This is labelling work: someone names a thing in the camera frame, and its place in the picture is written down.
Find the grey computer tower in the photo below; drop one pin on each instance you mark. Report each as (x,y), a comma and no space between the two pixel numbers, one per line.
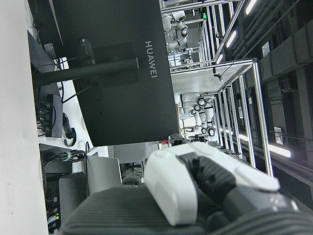
(72,195)

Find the black hub box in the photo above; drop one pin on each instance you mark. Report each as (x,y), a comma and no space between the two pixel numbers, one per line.
(55,115)

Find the white humanoid robot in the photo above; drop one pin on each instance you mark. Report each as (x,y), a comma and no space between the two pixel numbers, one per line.
(177,31)
(203,112)

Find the long ceiling light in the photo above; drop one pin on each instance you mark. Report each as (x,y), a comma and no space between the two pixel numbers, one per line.
(231,39)
(250,6)
(278,149)

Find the black Huawei monitor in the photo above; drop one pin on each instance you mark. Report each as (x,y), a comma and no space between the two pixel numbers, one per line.
(117,73)

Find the aluminium frame rack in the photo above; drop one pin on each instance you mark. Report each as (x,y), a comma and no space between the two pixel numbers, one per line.
(244,102)

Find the silver laptop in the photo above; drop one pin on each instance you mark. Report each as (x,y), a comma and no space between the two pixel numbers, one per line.
(104,173)

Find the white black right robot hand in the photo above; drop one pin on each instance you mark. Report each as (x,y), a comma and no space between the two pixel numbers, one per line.
(171,186)

